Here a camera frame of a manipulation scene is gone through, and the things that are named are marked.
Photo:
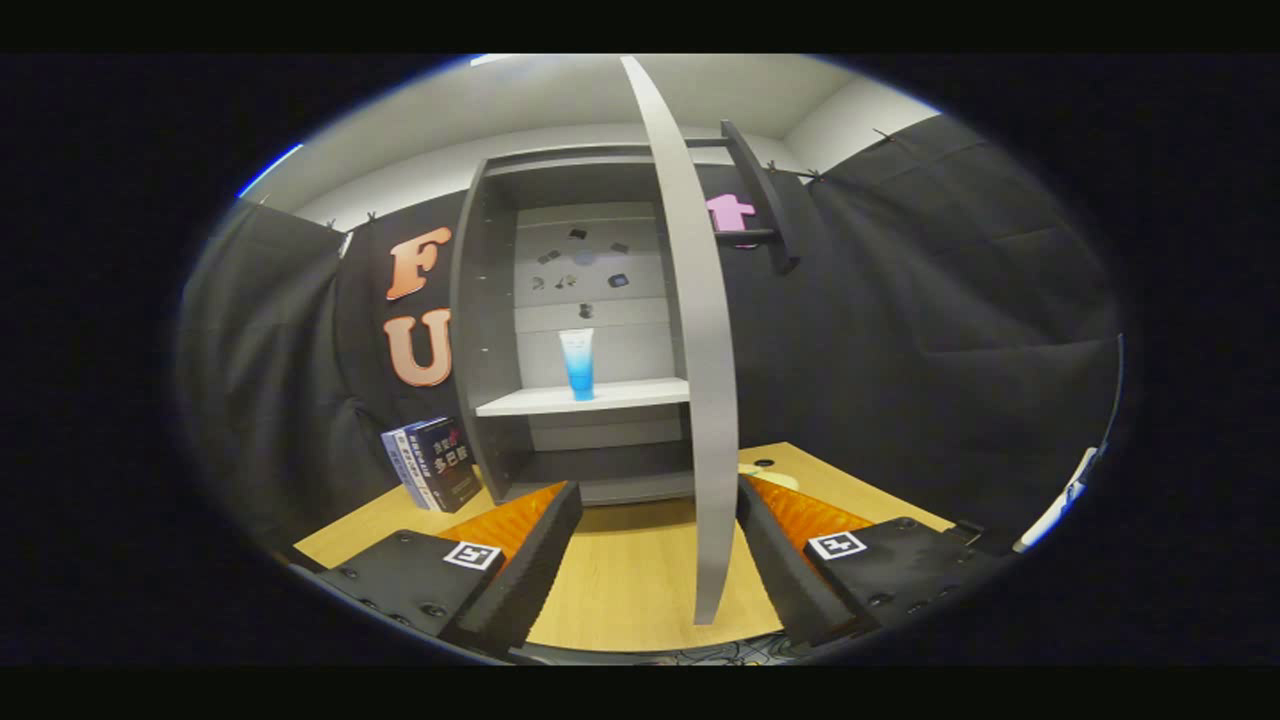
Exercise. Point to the grey cabinet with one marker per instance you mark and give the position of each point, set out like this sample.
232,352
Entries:
485,330

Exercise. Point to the dark blue book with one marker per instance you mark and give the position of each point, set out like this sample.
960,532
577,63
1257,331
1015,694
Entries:
450,465

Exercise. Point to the ceiling light panel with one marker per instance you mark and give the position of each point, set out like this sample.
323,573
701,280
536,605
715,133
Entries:
490,59
268,170

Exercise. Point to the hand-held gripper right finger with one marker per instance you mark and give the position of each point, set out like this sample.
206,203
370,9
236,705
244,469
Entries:
785,575

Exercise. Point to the cream round object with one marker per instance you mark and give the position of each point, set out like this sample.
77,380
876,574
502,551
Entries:
770,478

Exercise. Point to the blue white tube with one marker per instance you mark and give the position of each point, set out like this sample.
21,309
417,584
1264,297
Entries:
578,365

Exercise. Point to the white cabinet shelf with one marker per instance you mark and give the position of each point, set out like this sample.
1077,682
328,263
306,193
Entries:
580,398

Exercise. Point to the light grey cabinet door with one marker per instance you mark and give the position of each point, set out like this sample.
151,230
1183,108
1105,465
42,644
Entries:
705,400

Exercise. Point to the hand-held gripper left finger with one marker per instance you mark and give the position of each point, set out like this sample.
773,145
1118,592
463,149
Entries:
530,575

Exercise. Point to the blue white book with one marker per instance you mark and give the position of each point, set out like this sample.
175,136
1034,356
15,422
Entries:
405,460

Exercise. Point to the black backdrop cloth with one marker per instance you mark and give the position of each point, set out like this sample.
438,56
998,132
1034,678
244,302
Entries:
950,350

